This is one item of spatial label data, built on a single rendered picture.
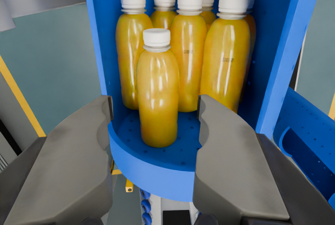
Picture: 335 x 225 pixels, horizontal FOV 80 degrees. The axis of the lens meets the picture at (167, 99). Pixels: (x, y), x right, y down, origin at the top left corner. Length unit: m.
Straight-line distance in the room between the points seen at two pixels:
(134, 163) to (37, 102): 1.62
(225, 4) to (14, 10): 0.30
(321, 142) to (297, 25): 0.86
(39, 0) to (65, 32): 1.11
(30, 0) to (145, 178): 0.33
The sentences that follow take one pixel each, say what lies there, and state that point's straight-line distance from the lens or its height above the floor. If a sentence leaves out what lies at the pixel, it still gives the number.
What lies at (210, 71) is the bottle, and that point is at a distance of 0.31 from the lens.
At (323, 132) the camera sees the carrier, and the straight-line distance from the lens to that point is 1.10.
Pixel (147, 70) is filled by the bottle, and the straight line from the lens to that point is 0.29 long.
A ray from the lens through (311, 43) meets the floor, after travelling 1.80.
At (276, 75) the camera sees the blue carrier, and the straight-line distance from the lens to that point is 0.24.
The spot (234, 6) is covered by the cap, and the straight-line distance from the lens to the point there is 0.30.
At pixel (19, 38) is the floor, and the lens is 1.71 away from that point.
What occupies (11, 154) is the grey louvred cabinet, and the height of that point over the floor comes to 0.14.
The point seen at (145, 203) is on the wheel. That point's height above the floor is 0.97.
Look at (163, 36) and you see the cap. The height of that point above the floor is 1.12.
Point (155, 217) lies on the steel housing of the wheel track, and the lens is 0.93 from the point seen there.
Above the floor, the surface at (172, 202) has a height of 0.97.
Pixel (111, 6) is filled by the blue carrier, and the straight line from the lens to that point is 0.37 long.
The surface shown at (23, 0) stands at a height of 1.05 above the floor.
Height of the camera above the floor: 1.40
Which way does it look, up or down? 61 degrees down
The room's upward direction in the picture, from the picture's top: 175 degrees clockwise
